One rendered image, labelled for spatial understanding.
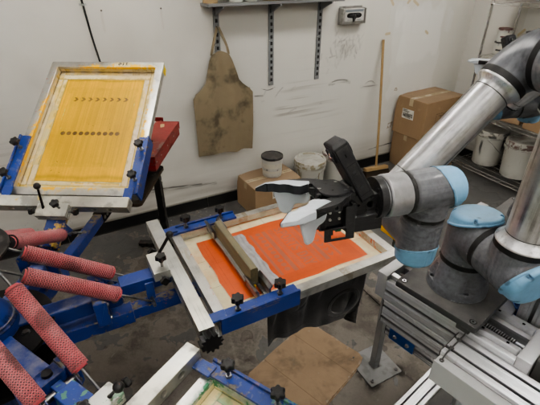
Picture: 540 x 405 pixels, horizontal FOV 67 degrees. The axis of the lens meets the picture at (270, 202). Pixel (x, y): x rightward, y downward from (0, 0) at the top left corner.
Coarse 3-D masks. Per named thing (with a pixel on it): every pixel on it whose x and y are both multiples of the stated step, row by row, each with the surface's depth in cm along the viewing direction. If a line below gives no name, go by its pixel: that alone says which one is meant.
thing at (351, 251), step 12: (348, 240) 177; (348, 252) 169; (360, 252) 169; (312, 264) 162; (324, 264) 162; (336, 264) 162; (228, 276) 156; (288, 276) 156; (300, 276) 156; (228, 288) 150; (240, 288) 150
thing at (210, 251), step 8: (264, 224) 188; (272, 224) 188; (240, 232) 182; (248, 232) 182; (256, 232) 182; (320, 232) 182; (208, 240) 177; (248, 240) 177; (200, 248) 172; (208, 248) 172; (216, 248) 172; (256, 248) 172; (208, 256) 167; (216, 256) 167; (224, 256) 167; (216, 264) 162; (224, 264) 162
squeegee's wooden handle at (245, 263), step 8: (216, 224) 169; (216, 232) 171; (224, 232) 164; (224, 240) 164; (232, 240) 159; (232, 248) 157; (240, 248) 154; (232, 256) 159; (240, 256) 151; (248, 256) 150; (240, 264) 152; (248, 264) 146; (248, 272) 146; (256, 272) 146; (256, 280) 148
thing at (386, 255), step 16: (272, 208) 193; (176, 240) 171; (368, 240) 175; (384, 240) 171; (192, 256) 161; (384, 256) 161; (192, 272) 153; (336, 272) 153; (352, 272) 154; (208, 288) 145; (304, 288) 145; (320, 288) 149; (208, 304) 139
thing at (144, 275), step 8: (136, 272) 145; (144, 272) 145; (120, 280) 142; (128, 280) 142; (136, 280) 142; (144, 280) 142; (152, 280) 144; (128, 288) 140; (136, 288) 142; (144, 288) 144
